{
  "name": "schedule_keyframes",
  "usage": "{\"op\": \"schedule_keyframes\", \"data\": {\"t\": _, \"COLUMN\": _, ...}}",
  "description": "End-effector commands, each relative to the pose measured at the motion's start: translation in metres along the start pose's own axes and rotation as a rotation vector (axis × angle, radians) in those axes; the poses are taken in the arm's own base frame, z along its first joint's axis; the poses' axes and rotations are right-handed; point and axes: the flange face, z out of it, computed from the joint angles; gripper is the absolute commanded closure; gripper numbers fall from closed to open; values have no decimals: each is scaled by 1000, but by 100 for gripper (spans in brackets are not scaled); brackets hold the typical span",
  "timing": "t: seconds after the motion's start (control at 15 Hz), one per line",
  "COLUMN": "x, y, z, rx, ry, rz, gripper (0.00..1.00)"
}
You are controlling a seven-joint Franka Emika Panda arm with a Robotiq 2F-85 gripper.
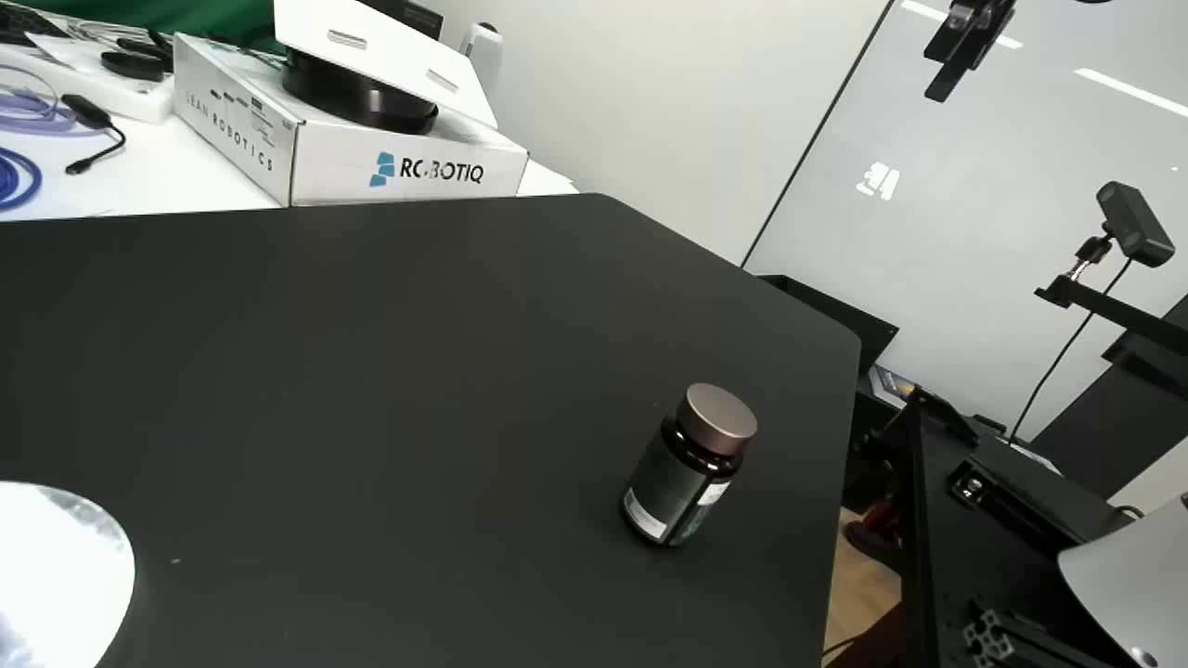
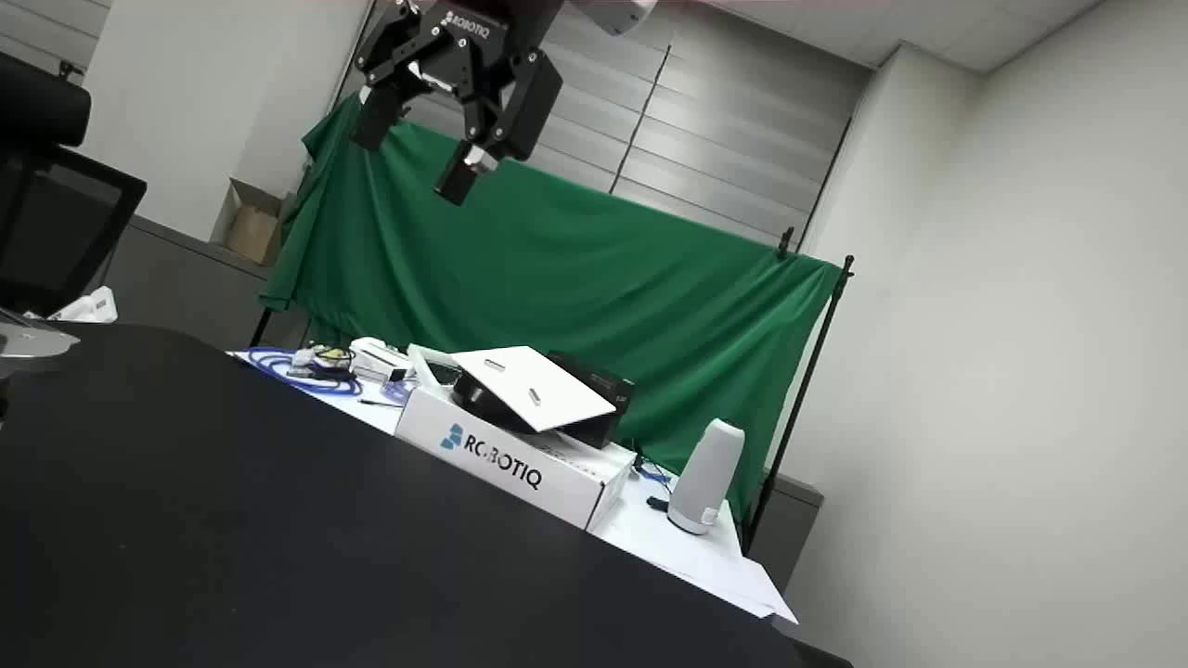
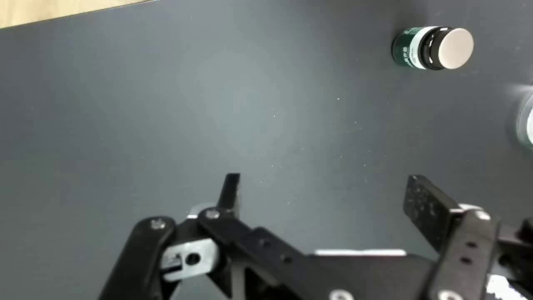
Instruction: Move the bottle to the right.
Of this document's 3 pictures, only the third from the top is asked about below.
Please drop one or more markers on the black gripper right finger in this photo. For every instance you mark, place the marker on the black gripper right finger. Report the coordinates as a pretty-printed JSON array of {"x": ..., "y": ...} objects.
[{"x": 467, "y": 251}]

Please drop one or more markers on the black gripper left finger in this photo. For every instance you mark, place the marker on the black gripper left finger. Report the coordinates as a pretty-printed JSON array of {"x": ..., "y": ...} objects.
[{"x": 144, "y": 256}]

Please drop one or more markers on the shiny white round disc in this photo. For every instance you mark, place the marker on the shiny white round disc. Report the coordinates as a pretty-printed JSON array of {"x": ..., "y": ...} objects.
[{"x": 527, "y": 126}]

